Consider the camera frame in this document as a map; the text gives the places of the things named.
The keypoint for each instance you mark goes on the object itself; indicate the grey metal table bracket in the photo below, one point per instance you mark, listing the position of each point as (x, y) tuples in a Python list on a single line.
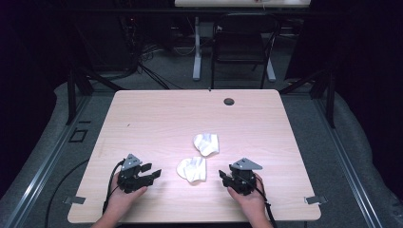
[(75, 200), (315, 199)]

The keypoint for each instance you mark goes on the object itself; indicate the black folding chair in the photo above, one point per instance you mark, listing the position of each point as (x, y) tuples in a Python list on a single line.
[(242, 41)]

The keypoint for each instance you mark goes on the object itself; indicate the white desk with legs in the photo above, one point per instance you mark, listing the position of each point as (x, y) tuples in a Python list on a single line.
[(197, 57)]

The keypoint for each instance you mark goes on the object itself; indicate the white sock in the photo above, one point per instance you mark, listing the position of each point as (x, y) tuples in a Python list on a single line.
[(192, 169), (206, 144)]

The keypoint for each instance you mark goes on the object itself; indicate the person's left hand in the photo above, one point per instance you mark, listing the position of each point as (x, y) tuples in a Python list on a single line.
[(122, 199)]

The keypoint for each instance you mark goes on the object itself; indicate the black metal frame stand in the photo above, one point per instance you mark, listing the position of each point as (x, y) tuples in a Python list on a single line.
[(72, 95), (330, 98)]

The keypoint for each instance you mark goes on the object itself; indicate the dark cabinet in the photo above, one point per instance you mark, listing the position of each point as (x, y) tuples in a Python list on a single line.
[(104, 41)]

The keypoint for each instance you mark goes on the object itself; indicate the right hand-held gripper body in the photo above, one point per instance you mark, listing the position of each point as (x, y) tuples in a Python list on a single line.
[(243, 177)]

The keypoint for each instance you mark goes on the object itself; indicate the black square floor frame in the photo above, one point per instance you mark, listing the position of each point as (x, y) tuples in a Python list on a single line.
[(78, 135)]

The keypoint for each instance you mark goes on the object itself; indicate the person's right hand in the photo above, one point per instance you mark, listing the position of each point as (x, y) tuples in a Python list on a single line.
[(252, 202)]

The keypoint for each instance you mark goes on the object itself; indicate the aluminium floor rail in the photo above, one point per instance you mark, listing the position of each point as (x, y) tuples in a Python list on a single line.
[(47, 161), (348, 164)]

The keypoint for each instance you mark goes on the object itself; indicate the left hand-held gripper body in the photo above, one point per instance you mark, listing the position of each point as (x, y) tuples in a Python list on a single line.
[(129, 177)]

